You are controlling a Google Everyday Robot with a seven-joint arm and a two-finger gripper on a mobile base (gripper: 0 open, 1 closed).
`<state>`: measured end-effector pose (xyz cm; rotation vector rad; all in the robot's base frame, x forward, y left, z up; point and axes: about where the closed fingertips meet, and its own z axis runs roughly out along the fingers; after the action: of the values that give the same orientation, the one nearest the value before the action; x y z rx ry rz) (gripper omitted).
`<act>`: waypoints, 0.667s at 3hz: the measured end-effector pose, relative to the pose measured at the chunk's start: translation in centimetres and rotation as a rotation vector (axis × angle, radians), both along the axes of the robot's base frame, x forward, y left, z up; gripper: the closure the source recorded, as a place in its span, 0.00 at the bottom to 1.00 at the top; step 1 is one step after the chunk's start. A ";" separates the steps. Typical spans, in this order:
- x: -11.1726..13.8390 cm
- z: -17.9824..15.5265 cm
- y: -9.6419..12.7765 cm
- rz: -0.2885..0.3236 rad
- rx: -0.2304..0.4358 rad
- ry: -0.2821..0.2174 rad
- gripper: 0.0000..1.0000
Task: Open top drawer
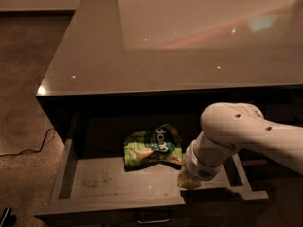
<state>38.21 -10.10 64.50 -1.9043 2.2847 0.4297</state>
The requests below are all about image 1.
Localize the black object on floor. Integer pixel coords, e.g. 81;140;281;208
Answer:
0;208;13;227

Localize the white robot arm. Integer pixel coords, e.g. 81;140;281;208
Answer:
178;102;303;190

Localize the dark baseboard strip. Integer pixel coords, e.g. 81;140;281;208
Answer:
0;10;75;18

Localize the thin black floor cable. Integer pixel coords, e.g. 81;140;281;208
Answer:
0;127;56;159

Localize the dark cabinet with glossy top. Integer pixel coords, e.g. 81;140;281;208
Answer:
35;0;303;182

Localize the drawer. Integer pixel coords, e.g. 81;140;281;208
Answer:
238;149;301;181
33;111;270;227

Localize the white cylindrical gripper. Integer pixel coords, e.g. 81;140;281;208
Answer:
177;141;221;189

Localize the green snack bag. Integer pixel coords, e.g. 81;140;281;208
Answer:
123;123;183;170

